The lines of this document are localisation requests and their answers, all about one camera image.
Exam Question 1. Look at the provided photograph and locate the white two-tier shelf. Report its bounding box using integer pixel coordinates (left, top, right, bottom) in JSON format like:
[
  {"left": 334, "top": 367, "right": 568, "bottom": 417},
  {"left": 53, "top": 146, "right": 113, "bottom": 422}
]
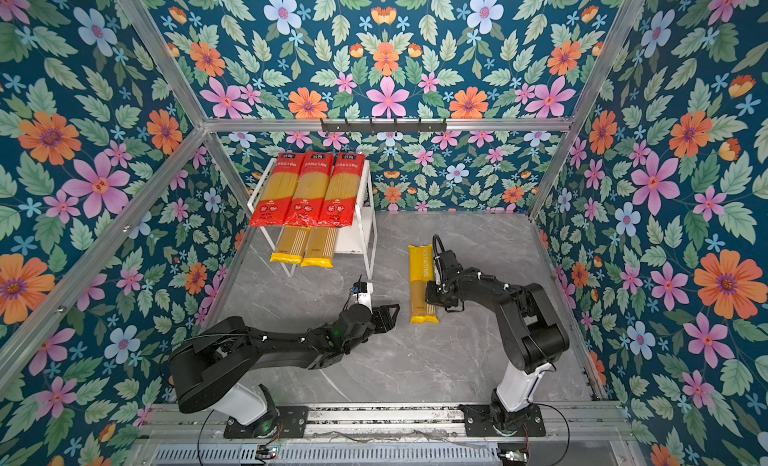
[{"left": 246, "top": 158, "right": 378, "bottom": 280}]

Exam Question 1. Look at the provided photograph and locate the red spaghetti bag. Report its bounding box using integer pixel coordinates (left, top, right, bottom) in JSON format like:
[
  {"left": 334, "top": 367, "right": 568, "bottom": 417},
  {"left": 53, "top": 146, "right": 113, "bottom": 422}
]
[
  {"left": 285, "top": 153, "right": 334, "bottom": 227},
  {"left": 250, "top": 153, "right": 305, "bottom": 227},
  {"left": 317, "top": 153, "right": 366, "bottom": 228}
]

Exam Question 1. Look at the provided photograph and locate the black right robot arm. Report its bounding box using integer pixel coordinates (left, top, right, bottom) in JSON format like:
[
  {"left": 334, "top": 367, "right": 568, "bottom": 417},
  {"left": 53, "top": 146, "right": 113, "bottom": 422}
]
[{"left": 426, "top": 234, "right": 570, "bottom": 374}]

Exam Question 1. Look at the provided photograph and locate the yellow pasta pack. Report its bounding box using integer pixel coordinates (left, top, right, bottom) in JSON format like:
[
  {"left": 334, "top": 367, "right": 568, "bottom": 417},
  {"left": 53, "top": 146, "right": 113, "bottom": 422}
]
[
  {"left": 408, "top": 245, "right": 439, "bottom": 324},
  {"left": 301, "top": 227, "right": 338, "bottom": 269},
  {"left": 270, "top": 226, "right": 311, "bottom": 265}
]

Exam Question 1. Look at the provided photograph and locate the black wall hook rail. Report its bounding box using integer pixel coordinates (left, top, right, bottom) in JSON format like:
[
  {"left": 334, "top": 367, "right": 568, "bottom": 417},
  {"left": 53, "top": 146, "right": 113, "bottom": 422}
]
[{"left": 320, "top": 119, "right": 448, "bottom": 134}]

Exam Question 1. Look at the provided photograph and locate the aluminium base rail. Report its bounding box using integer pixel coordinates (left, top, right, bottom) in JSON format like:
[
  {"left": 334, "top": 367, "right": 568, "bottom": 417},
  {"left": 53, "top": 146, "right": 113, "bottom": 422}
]
[{"left": 127, "top": 402, "right": 645, "bottom": 465}]

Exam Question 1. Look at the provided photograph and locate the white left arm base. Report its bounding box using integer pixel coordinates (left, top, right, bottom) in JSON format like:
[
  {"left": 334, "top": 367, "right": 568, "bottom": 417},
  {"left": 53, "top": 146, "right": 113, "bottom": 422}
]
[{"left": 212, "top": 384, "right": 280, "bottom": 432}]

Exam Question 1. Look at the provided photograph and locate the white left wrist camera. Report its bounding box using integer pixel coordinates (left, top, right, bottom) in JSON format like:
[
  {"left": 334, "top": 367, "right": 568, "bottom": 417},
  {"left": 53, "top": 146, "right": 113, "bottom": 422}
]
[{"left": 351, "top": 280, "right": 373, "bottom": 311}]

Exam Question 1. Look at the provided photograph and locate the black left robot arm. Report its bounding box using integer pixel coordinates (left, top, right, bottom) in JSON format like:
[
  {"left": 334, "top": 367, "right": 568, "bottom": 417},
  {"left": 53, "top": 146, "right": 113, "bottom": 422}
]
[{"left": 169, "top": 304, "right": 400, "bottom": 413}]

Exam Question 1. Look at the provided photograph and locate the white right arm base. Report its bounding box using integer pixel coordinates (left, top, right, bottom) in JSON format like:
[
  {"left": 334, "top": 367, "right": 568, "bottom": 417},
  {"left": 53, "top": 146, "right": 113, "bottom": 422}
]
[{"left": 495, "top": 362, "right": 555, "bottom": 413}]

